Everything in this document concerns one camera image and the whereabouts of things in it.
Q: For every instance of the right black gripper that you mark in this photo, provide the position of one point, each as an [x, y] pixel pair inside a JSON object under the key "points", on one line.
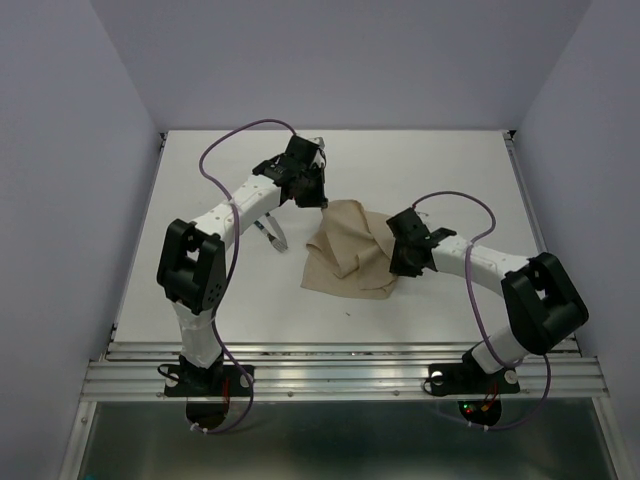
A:
{"points": [[397, 266]]}

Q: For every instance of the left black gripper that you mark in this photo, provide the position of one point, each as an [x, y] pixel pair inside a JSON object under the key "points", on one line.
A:
{"points": [[318, 200]]}

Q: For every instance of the silver knife teal handle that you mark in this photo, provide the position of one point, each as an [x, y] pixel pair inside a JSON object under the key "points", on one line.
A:
{"points": [[277, 229]]}

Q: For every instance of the beige cloth napkin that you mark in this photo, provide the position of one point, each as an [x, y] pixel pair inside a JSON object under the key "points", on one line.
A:
{"points": [[350, 254]]}

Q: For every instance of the silver fork teal handle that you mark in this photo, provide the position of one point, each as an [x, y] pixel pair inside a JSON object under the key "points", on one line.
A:
{"points": [[277, 242]]}

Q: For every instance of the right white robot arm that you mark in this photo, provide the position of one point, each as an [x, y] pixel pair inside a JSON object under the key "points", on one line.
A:
{"points": [[542, 304]]}

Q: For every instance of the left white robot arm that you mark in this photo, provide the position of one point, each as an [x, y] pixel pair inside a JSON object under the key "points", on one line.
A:
{"points": [[192, 269]]}

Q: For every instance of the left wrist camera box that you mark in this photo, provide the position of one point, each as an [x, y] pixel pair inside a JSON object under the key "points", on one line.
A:
{"points": [[319, 141]]}

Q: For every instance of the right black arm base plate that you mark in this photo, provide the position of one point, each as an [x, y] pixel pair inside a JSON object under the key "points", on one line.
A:
{"points": [[445, 379]]}

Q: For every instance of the aluminium rail frame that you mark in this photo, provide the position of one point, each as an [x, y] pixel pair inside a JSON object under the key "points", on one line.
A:
{"points": [[338, 387]]}

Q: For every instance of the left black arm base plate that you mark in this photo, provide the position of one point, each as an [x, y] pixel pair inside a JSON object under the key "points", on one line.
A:
{"points": [[180, 383]]}

